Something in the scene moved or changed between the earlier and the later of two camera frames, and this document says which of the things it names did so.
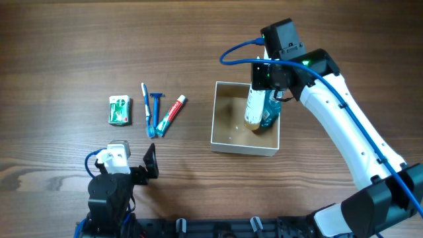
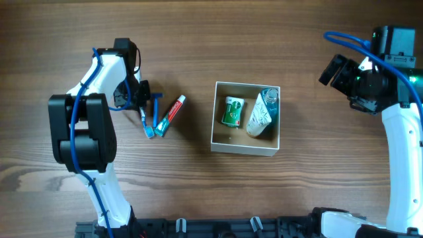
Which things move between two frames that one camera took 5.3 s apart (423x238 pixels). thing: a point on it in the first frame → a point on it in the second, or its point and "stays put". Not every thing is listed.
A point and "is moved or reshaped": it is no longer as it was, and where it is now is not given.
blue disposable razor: [155, 107] stays put
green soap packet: [119, 112] is moved or reshaped
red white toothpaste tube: [163, 127] stays put
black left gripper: [141, 173] → [144, 91]
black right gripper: [261, 77] → [346, 77]
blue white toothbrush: [149, 129] is moved or reshaped
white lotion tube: [254, 110] is moved or reshaped
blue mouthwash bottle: [271, 108] is moved or reshaped
